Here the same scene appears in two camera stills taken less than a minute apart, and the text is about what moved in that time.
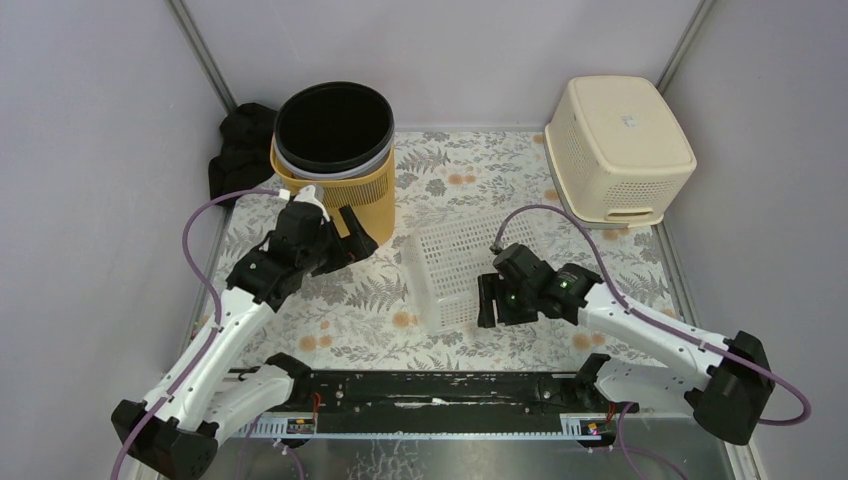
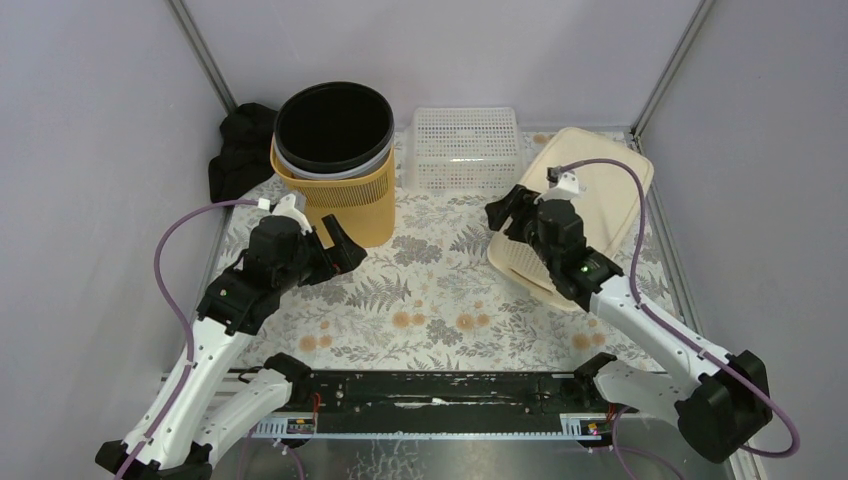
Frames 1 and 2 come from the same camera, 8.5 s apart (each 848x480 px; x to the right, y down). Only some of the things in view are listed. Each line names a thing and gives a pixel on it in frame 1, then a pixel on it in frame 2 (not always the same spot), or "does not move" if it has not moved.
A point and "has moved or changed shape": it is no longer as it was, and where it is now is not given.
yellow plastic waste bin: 371,194 does not move
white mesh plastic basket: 445,259 -> 463,150
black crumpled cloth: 244,161 does not move
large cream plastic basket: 617,152 has moved or changed shape
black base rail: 444,395 does not move
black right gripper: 490,287 -> 513,203
